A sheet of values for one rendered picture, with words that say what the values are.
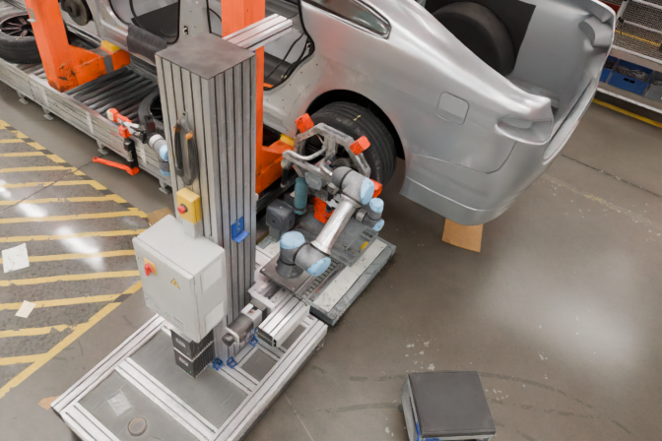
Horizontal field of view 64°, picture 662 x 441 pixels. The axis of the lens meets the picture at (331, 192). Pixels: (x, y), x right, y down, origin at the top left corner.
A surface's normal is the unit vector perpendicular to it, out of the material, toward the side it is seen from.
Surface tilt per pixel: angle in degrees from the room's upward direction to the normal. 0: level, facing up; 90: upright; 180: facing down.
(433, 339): 0
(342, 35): 80
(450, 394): 0
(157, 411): 0
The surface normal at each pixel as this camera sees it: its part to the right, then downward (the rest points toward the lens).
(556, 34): -0.57, 0.51
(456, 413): 0.10, -0.74
